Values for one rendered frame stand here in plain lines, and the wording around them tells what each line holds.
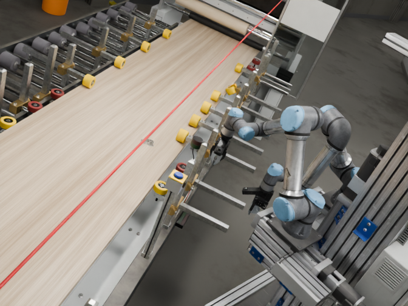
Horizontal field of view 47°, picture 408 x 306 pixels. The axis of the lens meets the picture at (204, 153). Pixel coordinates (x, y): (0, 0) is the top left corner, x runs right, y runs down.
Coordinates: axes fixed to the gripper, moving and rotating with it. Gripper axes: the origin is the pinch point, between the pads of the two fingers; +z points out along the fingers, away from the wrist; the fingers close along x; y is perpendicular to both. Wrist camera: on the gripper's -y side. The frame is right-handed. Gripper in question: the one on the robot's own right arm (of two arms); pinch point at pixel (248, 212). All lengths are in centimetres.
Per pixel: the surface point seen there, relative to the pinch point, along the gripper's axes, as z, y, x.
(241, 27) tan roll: -23, -78, 251
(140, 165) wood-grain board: -7, -65, -17
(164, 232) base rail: 13, -37, -34
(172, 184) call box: -36, -39, -58
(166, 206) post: -22, -38, -57
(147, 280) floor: 83, -38, -5
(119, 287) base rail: 13, -40, -81
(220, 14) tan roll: -26, -104, 252
